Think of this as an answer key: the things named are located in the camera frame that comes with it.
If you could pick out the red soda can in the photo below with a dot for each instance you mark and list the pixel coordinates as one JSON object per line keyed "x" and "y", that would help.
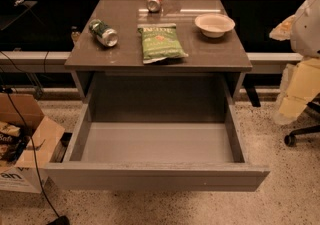
{"x": 154, "y": 5}

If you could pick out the grey cabinet with top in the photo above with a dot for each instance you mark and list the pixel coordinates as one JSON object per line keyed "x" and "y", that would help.
{"x": 224, "y": 55}

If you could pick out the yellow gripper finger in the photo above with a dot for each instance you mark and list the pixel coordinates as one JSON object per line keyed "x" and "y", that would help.
{"x": 283, "y": 30}

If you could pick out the open grey top drawer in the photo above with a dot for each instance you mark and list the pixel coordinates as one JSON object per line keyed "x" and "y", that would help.
{"x": 158, "y": 133}

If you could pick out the cardboard box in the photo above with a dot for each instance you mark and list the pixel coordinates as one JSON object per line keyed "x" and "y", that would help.
{"x": 40, "y": 139}

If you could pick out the black power adapter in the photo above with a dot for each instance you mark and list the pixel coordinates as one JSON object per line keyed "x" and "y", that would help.
{"x": 62, "y": 220}

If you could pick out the green soda can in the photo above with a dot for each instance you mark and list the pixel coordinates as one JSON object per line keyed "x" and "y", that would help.
{"x": 106, "y": 35}

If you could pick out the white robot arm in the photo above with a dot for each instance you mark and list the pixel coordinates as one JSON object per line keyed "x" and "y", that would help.
{"x": 300, "y": 83}

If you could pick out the green jalapeno chip bag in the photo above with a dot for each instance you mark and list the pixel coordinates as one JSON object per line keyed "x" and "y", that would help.
{"x": 160, "y": 42}

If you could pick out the snack bags in box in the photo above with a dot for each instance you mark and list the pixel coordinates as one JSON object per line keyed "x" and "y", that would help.
{"x": 10, "y": 141}

